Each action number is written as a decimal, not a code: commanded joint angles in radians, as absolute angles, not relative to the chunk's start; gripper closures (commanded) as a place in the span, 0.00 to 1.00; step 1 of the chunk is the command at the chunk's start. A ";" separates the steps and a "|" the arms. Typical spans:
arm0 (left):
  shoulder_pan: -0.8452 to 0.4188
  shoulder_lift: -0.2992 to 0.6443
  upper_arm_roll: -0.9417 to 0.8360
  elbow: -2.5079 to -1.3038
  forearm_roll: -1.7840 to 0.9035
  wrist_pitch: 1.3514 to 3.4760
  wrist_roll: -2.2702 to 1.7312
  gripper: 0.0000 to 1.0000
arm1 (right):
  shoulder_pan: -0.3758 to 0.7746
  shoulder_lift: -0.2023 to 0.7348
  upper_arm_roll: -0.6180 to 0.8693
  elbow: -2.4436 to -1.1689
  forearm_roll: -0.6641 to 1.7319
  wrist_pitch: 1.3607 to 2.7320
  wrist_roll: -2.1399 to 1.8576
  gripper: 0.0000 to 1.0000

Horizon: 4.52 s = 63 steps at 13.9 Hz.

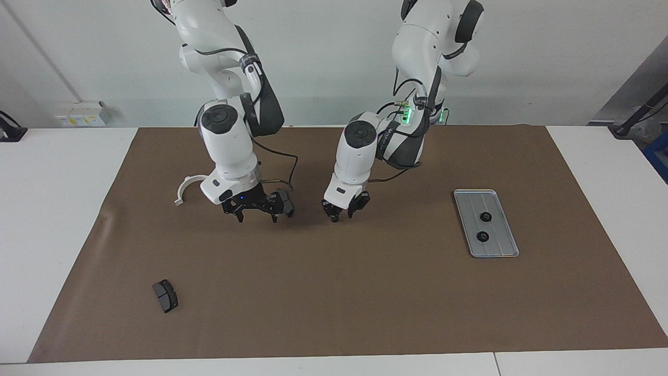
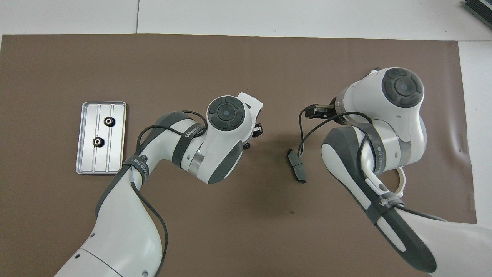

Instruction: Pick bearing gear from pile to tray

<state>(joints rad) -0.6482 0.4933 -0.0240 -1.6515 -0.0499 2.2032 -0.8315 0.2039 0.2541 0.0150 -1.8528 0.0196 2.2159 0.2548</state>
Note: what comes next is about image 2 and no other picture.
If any silver metal tray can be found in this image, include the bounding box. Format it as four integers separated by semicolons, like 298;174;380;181
76;101;127;175

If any long grey brake pad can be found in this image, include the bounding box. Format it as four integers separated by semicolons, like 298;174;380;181
286;149;307;184

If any brown paper table mat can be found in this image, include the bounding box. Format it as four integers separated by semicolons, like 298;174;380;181
0;34;477;277

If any dark grey ribbed device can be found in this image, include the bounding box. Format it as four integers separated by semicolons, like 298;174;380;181
462;0;492;20

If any white curved plastic bracket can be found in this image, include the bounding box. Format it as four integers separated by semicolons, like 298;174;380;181
386;166;406;199

